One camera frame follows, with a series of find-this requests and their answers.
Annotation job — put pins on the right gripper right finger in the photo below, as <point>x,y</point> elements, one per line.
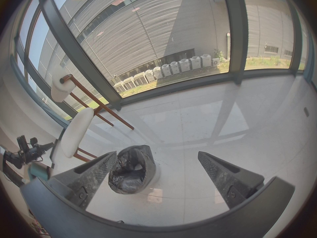
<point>223,177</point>

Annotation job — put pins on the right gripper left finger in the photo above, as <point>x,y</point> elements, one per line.
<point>91,175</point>

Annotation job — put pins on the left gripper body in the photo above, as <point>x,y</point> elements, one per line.
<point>34,151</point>

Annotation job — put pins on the black plastic bag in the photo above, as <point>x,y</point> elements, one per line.
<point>128,182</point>

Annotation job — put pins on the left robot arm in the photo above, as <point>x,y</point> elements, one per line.
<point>21,145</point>

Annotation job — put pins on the wooden chair cream cushions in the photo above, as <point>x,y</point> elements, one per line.
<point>76,132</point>

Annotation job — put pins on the window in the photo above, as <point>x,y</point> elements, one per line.
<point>237,46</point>

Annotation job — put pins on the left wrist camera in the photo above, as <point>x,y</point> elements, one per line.
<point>33,141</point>

